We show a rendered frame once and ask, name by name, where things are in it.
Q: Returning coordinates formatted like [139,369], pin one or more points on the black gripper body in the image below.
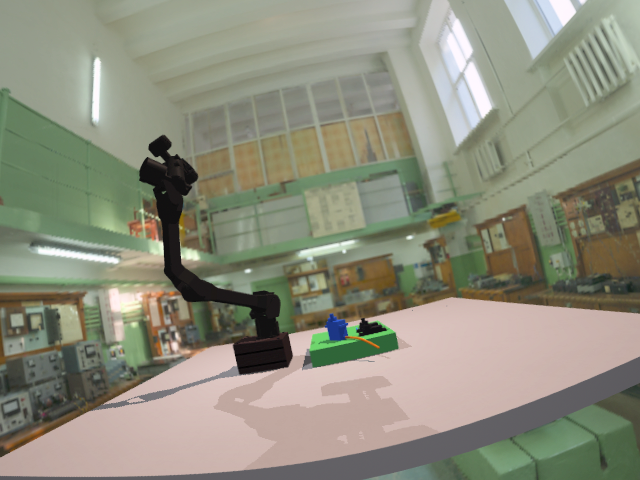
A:
[159,146]

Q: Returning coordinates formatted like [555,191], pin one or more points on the green flat panel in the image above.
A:
[325,352]

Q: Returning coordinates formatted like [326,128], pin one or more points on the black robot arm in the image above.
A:
[265,305]

